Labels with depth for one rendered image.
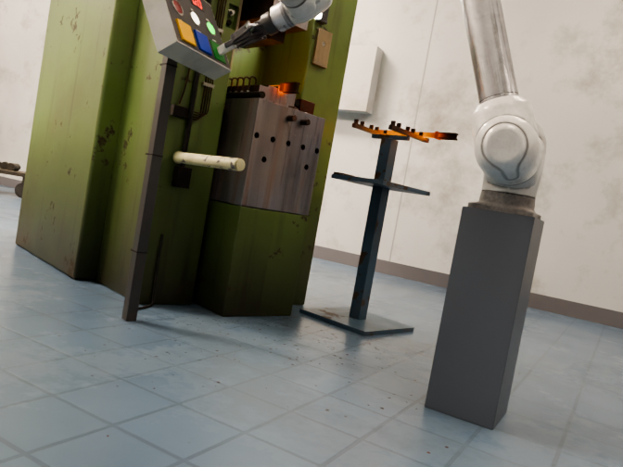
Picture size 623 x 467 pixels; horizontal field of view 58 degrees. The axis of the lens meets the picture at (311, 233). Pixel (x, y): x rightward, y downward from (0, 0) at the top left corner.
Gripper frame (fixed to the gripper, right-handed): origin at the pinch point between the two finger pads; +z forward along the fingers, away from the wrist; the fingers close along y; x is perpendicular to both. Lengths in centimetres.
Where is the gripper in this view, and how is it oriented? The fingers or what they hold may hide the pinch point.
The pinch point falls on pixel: (226, 47)
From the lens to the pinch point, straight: 215.3
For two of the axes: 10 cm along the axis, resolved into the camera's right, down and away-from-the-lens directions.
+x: -3.1, -9.4, 1.4
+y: 3.8, 0.1, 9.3
